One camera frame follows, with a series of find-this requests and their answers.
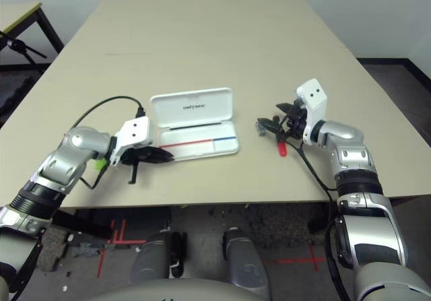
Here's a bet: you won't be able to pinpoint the beige side table black frame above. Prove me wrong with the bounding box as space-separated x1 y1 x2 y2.
0 0 65 73

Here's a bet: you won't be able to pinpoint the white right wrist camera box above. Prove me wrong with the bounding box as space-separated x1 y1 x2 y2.
295 77 329 147

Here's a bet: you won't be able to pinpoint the grey robot torso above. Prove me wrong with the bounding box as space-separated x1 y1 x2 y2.
87 277 267 301

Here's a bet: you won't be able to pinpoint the grey robot right leg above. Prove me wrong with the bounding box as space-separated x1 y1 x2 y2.
222 226 270 298

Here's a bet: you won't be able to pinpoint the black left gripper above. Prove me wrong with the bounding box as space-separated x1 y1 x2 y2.
120 146 176 185

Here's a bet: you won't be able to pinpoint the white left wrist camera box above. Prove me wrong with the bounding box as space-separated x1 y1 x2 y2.
108 116 154 170

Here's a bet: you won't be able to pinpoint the red tape cross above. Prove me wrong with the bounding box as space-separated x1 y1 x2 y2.
264 245 326 271

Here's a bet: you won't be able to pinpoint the dark foam floor mat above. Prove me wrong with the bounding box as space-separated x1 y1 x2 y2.
0 71 38 120

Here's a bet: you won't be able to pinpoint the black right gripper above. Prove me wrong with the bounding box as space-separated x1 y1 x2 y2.
257 98 308 139

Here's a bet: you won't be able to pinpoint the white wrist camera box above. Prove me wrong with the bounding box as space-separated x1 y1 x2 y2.
108 116 154 170
295 77 329 147

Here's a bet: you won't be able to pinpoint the white plastic pencil case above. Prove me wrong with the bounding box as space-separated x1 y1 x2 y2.
150 86 240 162

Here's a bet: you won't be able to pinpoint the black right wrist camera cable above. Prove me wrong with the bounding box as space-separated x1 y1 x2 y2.
284 135 351 301

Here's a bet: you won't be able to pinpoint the grey robot leg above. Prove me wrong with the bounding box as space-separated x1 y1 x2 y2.
129 230 188 285
222 226 270 298

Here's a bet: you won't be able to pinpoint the grey robot left leg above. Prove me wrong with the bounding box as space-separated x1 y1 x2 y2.
129 230 188 285

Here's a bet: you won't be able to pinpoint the black tripod stand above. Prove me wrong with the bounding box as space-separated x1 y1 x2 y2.
0 30 48 66

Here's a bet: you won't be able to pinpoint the red tape lines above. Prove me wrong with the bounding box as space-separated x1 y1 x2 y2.
96 218 149 278

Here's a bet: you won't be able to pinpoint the speckled grey floor mat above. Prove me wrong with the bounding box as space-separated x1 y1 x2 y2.
242 203 324 251
35 226 73 271

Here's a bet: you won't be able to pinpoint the black marker with red cap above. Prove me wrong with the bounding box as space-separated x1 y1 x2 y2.
273 114 289 158

